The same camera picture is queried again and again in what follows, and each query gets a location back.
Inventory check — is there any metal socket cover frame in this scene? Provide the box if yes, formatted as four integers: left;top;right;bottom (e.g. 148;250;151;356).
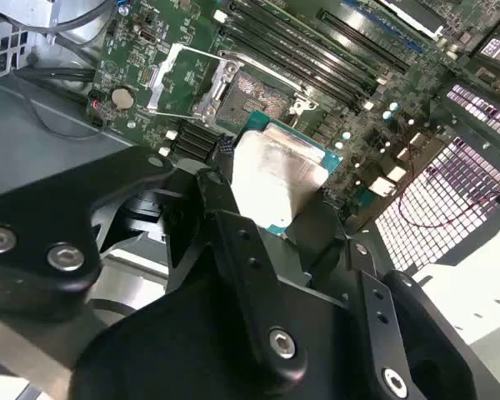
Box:
147;42;243;126

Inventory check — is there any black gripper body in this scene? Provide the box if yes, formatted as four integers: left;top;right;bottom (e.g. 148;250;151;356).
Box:
69;245;373;400

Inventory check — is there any silver CPU green edge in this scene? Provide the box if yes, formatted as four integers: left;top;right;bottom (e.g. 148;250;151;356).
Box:
229;111;343;238

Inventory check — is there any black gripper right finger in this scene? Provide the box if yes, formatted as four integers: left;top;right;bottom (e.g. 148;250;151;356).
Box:
303;195;500;400

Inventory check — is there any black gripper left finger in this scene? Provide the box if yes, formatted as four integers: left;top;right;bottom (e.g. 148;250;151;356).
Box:
0;144;309;387

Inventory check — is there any thin metal locking lever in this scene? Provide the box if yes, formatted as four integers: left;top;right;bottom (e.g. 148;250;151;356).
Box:
217;48;317;98

